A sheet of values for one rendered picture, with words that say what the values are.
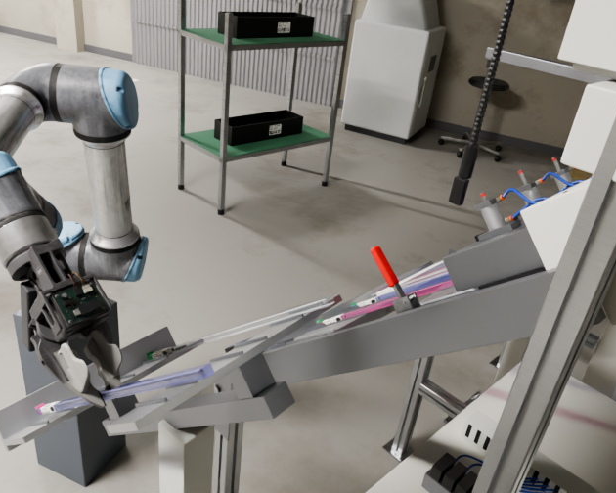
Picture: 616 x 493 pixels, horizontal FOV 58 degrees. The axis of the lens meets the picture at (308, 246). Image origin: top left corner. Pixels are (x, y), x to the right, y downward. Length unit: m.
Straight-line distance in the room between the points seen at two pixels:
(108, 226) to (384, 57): 3.81
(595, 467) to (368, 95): 4.08
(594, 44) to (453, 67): 5.01
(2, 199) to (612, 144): 0.69
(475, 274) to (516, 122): 4.89
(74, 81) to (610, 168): 0.96
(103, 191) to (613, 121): 1.04
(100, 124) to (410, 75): 3.86
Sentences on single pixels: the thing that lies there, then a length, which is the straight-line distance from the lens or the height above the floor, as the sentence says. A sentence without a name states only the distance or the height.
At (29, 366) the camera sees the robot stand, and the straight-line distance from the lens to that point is 1.68.
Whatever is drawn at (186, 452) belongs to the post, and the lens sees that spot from 0.88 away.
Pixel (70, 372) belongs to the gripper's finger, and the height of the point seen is 0.95.
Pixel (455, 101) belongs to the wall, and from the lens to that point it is 5.60.
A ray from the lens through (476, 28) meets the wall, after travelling 5.50.
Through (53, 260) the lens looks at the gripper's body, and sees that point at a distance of 0.77.
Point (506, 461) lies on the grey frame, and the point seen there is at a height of 0.97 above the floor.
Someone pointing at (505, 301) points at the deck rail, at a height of 1.13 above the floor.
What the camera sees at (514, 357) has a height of 0.34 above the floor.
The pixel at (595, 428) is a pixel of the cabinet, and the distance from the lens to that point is 1.40.
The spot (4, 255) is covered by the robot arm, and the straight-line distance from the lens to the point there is 0.80.
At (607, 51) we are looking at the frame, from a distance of 0.55.
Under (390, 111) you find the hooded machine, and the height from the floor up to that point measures 0.27.
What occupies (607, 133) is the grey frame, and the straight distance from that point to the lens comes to 0.53.
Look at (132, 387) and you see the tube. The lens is 0.70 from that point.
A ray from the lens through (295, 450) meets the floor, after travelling 1.95.
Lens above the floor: 1.46
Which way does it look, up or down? 28 degrees down
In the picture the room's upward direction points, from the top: 7 degrees clockwise
